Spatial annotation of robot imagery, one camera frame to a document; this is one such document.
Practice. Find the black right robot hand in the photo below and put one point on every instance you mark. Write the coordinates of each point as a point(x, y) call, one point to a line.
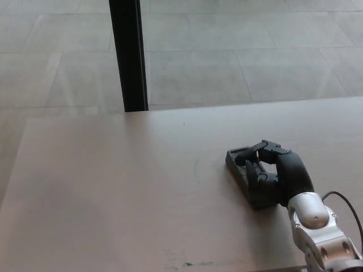
point(292, 173)

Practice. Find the dark grey speckled eraser block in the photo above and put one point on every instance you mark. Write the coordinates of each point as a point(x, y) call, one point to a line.
point(241, 173)

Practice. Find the black vertical metal post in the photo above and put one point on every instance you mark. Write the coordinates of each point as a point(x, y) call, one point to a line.
point(129, 56)

